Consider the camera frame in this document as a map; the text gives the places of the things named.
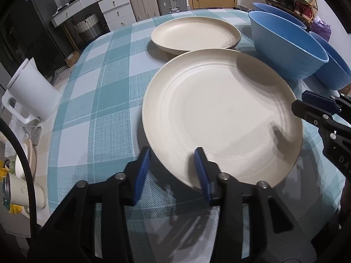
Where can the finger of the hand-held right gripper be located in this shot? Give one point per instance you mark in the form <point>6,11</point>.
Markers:
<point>319,101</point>
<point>309,113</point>

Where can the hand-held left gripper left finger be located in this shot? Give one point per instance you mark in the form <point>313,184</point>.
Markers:
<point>142,169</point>

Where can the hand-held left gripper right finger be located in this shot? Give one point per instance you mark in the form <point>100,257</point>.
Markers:
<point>201,169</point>

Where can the blue bowl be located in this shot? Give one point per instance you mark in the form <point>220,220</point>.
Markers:
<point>336,71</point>
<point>277,8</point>
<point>285,52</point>

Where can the beige round plate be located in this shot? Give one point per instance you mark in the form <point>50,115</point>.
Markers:
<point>219,109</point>
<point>194,34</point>

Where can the purple plastic bag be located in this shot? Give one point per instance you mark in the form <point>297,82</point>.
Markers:
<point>320,28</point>

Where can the teal checked tablecloth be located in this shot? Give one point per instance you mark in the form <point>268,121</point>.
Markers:
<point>109,87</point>

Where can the bamboo shoe rack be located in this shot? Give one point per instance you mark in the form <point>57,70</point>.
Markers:
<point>312,4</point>

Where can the beige mug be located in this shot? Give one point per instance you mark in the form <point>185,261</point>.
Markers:
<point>33,194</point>

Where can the beige side dish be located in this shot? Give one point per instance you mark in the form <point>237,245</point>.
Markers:
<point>30,156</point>

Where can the striped floor rug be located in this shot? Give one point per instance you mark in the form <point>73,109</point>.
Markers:
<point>61,71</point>

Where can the small cardboard box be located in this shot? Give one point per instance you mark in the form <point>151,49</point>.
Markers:
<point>72,59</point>

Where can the white electric kettle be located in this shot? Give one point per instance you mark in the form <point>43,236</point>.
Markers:
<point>33,93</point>

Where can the woven laundry basket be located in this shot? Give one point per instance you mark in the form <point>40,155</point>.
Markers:
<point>89,28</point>

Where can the white drawer dresser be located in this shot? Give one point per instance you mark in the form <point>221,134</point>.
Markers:
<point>115,8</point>

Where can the black refrigerator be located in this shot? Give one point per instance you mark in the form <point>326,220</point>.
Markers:
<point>52,24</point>

